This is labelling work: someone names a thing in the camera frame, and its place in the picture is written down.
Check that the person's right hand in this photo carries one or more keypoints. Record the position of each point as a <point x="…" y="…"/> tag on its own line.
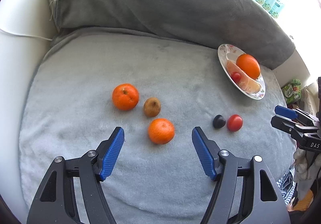
<point x="302" y="165"/>

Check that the peeled pomelo segment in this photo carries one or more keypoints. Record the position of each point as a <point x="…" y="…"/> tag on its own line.
<point x="249" y="86"/>

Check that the large orange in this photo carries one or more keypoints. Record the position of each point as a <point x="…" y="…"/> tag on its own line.
<point x="248" y="66"/>

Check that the small brown kiwi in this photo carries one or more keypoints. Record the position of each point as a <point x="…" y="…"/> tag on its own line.
<point x="152" y="107"/>

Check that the small tangerine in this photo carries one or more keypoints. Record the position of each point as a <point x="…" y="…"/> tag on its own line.
<point x="161" y="131"/>
<point x="125" y="97"/>

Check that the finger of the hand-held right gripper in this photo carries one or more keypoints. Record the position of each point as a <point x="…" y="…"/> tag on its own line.
<point x="286" y="111"/>
<point x="284" y="124"/>

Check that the floral white plate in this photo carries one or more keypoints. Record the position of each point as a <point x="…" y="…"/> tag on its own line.
<point x="225" y="52"/>

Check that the red cherry tomato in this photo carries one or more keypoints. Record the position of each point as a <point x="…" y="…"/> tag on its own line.
<point x="235" y="123"/>
<point x="236" y="76"/>

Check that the blue striped cloth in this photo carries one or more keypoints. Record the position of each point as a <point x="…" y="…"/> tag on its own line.
<point x="287" y="185"/>

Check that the dark purple grape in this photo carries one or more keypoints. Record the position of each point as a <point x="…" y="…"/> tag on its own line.
<point x="219" y="122"/>

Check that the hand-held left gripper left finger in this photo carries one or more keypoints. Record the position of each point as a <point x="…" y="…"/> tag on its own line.
<point x="111" y="153"/>

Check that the green printed packet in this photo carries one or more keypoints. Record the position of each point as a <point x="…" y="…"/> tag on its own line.
<point x="292" y="91"/>

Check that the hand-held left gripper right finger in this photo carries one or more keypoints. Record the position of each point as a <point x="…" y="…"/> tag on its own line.
<point x="204" y="155"/>

